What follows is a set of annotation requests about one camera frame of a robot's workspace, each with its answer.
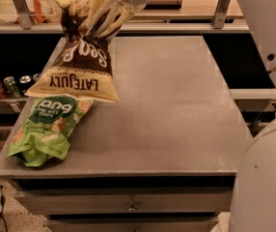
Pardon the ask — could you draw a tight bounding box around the brown Late July chip bag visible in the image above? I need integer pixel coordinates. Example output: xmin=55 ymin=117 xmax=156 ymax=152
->
xmin=26 ymin=0 xmax=119 ymax=102

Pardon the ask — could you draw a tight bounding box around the orange white plastic bag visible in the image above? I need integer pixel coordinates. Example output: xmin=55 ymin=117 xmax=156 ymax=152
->
xmin=0 ymin=0 xmax=64 ymax=25

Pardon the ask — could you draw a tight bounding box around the green rice chip bag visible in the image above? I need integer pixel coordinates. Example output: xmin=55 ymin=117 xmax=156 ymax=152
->
xmin=7 ymin=96 xmax=94 ymax=167

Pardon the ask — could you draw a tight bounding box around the metal drawer handle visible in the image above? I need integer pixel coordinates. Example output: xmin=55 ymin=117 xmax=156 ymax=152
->
xmin=127 ymin=202 xmax=138 ymax=213

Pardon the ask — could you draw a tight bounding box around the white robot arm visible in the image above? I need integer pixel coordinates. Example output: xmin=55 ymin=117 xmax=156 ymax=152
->
xmin=82 ymin=0 xmax=276 ymax=232

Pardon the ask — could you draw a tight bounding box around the left metal shelf bracket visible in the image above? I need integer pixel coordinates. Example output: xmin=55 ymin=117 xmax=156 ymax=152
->
xmin=13 ymin=0 xmax=34 ymax=29

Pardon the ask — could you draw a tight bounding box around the silver soda can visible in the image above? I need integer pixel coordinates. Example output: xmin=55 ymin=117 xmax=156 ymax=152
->
xmin=4 ymin=76 xmax=21 ymax=99

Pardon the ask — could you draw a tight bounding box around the dark soda can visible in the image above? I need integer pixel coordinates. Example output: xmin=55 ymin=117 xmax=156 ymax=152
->
xmin=19 ymin=75 xmax=34 ymax=94
xmin=33 ymin=73 xmax=41 ymax=82

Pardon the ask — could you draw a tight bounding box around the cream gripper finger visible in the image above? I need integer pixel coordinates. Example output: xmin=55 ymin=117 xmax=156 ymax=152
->
xmin=83 ymin=0 xmax=118 ymax=33
xmin=94 ymin=0 xmax=146 ymax=39

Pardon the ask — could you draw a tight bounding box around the far dark soda can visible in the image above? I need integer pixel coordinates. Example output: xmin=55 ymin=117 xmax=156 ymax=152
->
xmin=33 ymin=73 xmax=41 ymax=82

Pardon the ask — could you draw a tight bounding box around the right metal shelf bracket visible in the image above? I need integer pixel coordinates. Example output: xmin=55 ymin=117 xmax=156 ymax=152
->
xmin=211 ymin=0 xmax=231 ymax=29

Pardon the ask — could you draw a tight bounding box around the grey drawer cabinet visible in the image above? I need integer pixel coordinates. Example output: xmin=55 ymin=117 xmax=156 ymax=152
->
xmin=7 ymin=176 xmax=237 ymax=232

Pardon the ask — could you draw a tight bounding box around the metal shelf bracket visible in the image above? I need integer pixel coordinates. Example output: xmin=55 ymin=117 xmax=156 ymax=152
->
xmin=211 ymin=0 xmax=231 ymax=29
xmin=13 ymin=0 xmax=34 ymax=29

